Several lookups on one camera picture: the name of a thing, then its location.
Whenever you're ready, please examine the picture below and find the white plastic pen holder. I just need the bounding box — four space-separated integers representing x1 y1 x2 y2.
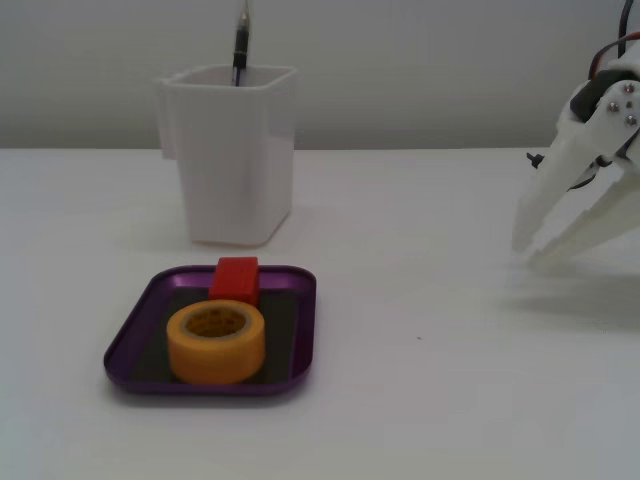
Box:
154 64 300 248

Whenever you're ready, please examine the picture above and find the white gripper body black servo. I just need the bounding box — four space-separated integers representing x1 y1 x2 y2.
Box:
558 42 640 124

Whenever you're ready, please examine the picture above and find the black pen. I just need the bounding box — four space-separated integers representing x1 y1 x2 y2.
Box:
230 0 252 88

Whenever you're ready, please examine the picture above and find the red cube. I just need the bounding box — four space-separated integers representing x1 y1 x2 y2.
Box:
208 255 263 307

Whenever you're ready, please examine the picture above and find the purple metal tray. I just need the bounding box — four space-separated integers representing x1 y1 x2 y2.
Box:
103 264 318 398

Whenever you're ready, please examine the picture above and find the black cable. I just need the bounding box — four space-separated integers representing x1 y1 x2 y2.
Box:
617 0 637 54

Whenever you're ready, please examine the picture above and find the yellow tape roll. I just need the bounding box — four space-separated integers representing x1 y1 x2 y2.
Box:
166 299 267 386

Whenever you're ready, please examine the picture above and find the red white black servo wire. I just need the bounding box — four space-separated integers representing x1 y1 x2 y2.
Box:
585 30 640 80

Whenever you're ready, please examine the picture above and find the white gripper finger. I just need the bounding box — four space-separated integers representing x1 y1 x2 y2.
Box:
510 78 640 259
529 144 640 275

